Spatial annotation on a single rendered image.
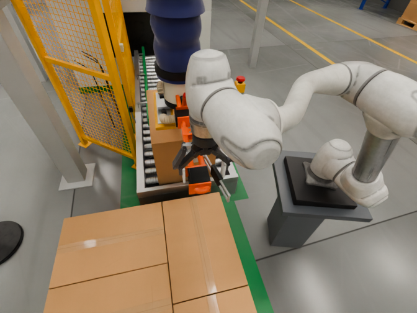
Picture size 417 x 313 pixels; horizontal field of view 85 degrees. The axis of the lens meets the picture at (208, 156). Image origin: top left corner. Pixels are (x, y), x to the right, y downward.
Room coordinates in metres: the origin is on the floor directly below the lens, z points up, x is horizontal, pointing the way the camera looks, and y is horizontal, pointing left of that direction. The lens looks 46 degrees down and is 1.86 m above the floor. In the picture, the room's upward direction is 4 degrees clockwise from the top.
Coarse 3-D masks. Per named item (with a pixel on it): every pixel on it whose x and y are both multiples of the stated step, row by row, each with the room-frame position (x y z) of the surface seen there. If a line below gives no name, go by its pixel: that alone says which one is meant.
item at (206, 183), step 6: (186, 168) 0.50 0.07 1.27; (192, 168) 0.50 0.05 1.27; (198, 168) 0.50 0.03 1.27; (204, 168) 0.50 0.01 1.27; (186, 174) 0.50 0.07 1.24; (192, 174) 0.48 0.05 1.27; (198, 174) 0.48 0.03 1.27; (204, 174) 0.48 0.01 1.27; (192, 180) 0.45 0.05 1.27; (198, 180) 0.45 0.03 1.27; (204, 180) 0.45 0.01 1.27; (210, 180) 0.46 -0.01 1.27; (192, 186) 0.43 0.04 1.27; (198, 186) 0.43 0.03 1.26; (204, 186) 0.44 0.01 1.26; (210, 186) 0.44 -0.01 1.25; (192, 192) 0.43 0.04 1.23
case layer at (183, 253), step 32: (64, 224) 0.61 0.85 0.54; (96, 224) 0.62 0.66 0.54; (128, 224) 0.64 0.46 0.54; (160, 224) 0.65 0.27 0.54; (192, 224) 0.66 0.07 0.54; (224, 224) 0.68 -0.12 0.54; (64, 256) 0.43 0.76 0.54; (96, 256) 0.44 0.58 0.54; (128, 256) 0.45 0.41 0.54; (160, 256) 0.46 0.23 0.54; (192, 256) 0.47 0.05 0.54; (224, 256) 0.48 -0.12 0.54; (64, 288) 0.28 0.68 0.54; (96, 288) 0.28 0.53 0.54; (128, 288) 0.29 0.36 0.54; (160, 288) 0.30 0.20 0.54; (192, 288) 0.31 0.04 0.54; (224, 288) 0.32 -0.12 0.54
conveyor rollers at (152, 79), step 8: (152, 64) 2.82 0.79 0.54; (152, 72) 2.58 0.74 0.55; (152, 80) 2.39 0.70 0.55; (144, 88) 2.21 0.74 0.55; (152, 88) 2.22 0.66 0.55; (144, 96) 2.09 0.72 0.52; (144, 104) 1.92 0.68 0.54; (144, 112) 1.77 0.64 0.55; (144, 120) 1.66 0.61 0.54; (144, 128) 1.57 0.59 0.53; (144, 144) 1.34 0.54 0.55; (152, 152) 1.25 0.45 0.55; (152, 160) 1.17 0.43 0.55; (216, 160) 1.21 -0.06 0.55; (152, 168) 1.09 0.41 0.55
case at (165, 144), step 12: (156, 132) 1.04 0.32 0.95; (168, 132) 1.05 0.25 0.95; (180, 132) 1.05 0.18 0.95; (156, 144) 0.94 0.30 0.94; (168, 144) 0.96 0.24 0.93; (180, 144) 0.98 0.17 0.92; (156, 156) 0.94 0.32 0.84; (168, 156) 0.96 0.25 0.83; (156, 168) 0.94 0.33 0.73; (168, 168) 0.96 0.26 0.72; (168, 180) 0.95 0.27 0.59; (180, 180) 0.98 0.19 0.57
